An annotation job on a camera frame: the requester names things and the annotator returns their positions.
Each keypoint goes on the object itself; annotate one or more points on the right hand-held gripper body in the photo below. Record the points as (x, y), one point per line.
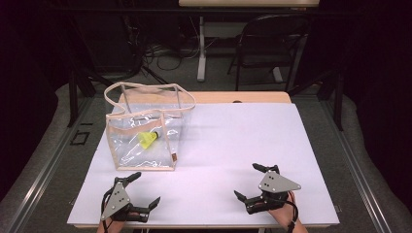
(275, 183)

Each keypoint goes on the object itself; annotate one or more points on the black folding chair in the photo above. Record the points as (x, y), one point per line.
(268, 59)

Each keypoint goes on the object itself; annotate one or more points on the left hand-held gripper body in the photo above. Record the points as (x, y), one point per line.
(117, 200)

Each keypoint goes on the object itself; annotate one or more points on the white-legged table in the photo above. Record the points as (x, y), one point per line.
(201, 61)

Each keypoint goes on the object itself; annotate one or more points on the black metal stand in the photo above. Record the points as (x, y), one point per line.
(73, 97)
(338, 103)

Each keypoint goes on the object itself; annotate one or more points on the person's right hand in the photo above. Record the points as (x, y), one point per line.
(285, 213)

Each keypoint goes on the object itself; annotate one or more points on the metal floor rail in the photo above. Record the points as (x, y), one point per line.
(48, 165)
(353, 161)

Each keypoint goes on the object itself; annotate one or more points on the wooden table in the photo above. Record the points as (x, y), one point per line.
(259, 97)

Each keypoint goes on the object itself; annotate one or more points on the white board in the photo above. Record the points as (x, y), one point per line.
(226, 145)

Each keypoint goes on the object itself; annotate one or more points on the yellow shuttlecock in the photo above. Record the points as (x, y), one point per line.
(147, 139)

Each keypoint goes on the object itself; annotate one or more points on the black floor plate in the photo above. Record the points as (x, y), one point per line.
(79, 138)

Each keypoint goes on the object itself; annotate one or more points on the person's left hand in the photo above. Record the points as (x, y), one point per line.
(110, 227)

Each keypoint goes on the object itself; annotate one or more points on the clear plastic tote bag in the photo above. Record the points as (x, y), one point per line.
(142, 152)

